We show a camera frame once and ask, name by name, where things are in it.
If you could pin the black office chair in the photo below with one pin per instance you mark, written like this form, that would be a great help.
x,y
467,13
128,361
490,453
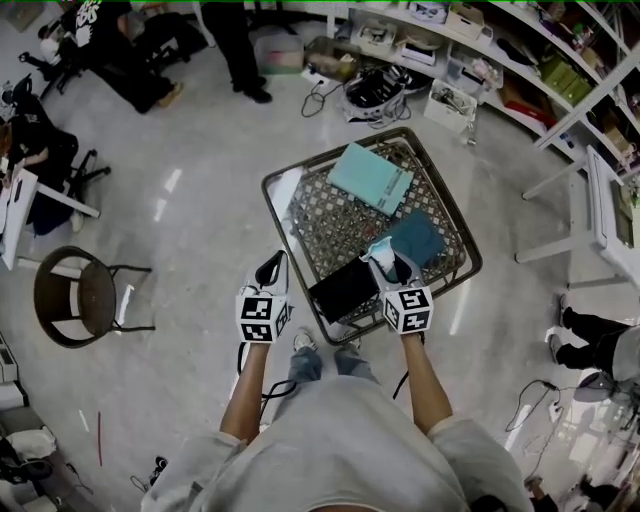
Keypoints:
x,y
87,172

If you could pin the person's left forearm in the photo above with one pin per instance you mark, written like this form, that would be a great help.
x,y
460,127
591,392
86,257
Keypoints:
x,y
247,395

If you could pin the light teal cloth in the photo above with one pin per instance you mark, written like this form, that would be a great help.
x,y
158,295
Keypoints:
x,y
367,175

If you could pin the dark wicker round chair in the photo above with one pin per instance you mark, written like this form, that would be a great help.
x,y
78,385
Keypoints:
x,y
92,297

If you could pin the person's grey sweatshirt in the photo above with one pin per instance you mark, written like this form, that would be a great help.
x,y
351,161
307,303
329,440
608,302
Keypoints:
x,y
340,450

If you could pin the dark teal cloth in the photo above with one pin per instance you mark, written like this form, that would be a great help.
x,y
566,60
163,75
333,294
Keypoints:
x,y
417,237

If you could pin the person's blue jeans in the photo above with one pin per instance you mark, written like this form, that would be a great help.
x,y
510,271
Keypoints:
x,y
307,362

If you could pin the white side table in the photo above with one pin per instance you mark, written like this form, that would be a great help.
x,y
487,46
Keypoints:
x,y
597,210

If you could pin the white office desk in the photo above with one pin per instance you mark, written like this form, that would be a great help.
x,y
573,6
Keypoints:
x,y
15,210

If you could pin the black cloth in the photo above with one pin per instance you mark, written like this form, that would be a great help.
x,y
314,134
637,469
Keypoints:
x,y
345,292

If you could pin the thin red rod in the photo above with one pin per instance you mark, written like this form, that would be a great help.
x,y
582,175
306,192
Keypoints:
x,y
99,440

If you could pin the white open crate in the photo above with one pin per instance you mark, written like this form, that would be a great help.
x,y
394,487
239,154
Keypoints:
x,y
450,105

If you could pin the person's grey shoe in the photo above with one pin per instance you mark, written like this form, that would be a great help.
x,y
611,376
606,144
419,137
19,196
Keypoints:
x,y
304,340

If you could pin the person's right forearm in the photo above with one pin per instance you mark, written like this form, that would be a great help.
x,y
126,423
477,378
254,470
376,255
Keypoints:
x,y
427,385

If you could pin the flat red box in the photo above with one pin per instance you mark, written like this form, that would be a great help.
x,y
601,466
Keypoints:
x,y
530,107

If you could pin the white metal shelf unit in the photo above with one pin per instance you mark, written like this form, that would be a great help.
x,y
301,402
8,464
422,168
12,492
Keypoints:
x,y
575,115

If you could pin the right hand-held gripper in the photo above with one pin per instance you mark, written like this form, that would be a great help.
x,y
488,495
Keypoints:
x,y
407,307

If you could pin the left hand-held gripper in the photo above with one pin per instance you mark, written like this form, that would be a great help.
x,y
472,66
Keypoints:
x,y
257,315

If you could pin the clear plastic bin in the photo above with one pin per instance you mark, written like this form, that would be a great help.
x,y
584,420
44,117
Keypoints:
x,y
330,57
277,50

